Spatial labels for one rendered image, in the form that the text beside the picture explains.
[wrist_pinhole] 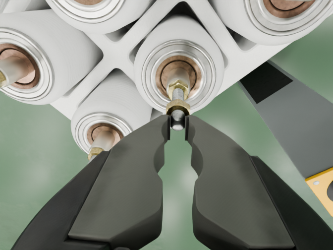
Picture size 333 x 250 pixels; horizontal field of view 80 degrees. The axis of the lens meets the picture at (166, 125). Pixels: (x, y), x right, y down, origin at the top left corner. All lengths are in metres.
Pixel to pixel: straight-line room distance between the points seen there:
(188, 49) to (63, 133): 0.50
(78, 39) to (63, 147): 0.44
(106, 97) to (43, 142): 0.46
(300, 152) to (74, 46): 0.27
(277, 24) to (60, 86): 0.22
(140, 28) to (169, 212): 0.66
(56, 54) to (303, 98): 0.29
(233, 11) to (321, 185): 0.18
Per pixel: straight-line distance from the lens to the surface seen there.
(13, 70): 0.24
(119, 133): 0.25
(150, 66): 0.21
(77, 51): 0.27
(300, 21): 0.22
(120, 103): 0.25
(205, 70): 0.21
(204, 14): 0.27
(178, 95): 0.16
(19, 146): 0.75
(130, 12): 0.21
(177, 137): 0.56
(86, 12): 0.21
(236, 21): 0.21
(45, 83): 0.25
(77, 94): 0.33
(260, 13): 0.21
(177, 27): 0.21
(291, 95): 0.33
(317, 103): 0.30
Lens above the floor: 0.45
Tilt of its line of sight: 57 degrees down
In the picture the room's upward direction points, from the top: 175 degrees counter-clockwise
